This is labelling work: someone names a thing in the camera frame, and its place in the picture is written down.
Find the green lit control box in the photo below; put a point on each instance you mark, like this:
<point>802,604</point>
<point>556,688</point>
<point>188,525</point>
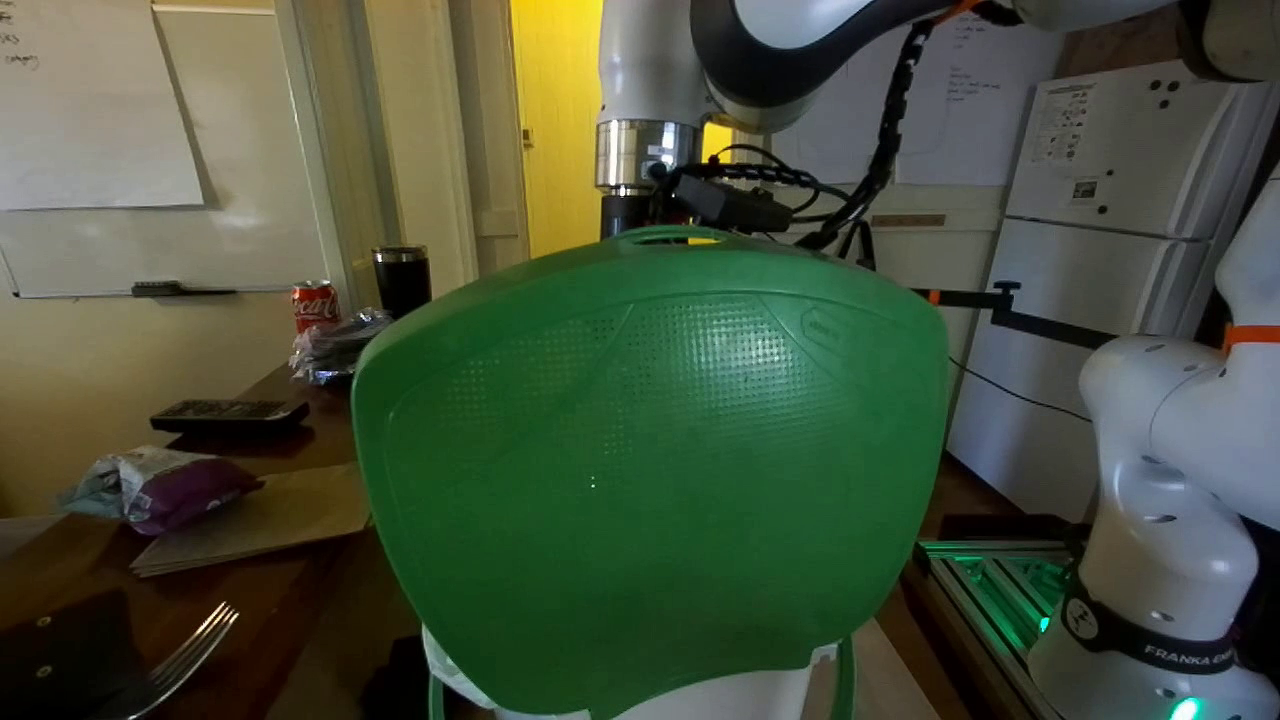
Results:
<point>1001,585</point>

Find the crumpled grey plastic bag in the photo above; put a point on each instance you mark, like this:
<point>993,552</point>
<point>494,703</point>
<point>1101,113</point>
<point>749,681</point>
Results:
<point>333,351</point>

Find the red soda can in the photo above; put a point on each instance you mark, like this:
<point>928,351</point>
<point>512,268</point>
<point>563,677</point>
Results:
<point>312,307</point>

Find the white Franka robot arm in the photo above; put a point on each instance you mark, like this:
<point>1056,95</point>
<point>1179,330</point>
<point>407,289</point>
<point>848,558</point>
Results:
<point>1173,443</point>

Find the white cabinet unit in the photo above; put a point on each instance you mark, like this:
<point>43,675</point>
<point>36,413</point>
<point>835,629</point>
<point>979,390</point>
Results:
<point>1132,203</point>

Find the large white paper sheet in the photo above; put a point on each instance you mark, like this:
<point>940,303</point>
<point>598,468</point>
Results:
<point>92,106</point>

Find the black tumbler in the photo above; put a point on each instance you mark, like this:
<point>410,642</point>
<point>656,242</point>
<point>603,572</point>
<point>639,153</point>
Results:
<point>401,277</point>

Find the brown cardboard sheet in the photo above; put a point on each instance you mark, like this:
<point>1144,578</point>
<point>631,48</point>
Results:
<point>264,517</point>

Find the purple snack bag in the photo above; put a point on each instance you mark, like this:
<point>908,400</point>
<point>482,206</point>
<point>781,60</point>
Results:
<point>165,487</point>

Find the written wall paper sheet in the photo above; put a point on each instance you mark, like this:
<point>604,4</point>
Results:
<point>987,102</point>

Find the black flat device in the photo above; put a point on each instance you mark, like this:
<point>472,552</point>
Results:
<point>231,413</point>

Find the green bin lid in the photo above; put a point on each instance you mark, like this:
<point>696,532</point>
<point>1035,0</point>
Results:
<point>641,465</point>

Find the silver metal utensil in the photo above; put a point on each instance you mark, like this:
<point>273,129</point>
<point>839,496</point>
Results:
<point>184,659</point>

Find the white door frame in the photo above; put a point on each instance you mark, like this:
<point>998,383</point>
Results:
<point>425,135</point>

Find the white wall whiteboard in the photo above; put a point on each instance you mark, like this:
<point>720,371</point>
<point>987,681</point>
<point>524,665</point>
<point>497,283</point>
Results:
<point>245,160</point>

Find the dark brown wooden table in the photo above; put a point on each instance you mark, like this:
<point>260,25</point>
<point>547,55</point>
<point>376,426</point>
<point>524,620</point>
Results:
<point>264,604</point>

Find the black whiteboard marker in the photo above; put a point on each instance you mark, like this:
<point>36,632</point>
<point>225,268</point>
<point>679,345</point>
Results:
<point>183,289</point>

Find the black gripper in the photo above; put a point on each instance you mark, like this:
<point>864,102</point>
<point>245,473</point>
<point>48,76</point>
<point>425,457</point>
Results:
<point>633,216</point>

